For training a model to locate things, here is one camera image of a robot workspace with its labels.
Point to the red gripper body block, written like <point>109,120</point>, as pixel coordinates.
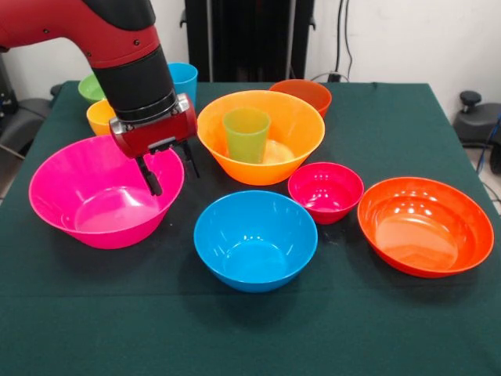
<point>156,131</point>

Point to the large orange bowl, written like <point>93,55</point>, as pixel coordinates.
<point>297,129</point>

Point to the blue bowl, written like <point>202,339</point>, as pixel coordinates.
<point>254,239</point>

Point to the green bowl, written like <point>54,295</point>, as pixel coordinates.
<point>91,89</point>

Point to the blue cup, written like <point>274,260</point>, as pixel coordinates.
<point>184,80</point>

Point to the small crimson bowl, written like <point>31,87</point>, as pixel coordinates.
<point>325,192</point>

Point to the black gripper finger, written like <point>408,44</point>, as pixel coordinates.
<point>192,158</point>
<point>150,178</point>

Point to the green cup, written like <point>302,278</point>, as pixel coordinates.
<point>246,137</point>

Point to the yellow cup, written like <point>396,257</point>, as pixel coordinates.
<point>99,117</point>

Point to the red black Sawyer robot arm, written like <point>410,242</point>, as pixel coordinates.
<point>125,51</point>

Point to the grey pedestal foot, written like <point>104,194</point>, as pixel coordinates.
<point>475,125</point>
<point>19,125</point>

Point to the large magenta bowl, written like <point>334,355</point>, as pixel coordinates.
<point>70,188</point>

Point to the small red-orange bowl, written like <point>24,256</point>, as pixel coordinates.
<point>313,94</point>

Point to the dark green tablecloth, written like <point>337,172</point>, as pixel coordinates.
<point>313,313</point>

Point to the wide red-orange bowl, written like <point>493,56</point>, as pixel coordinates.
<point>424,229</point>

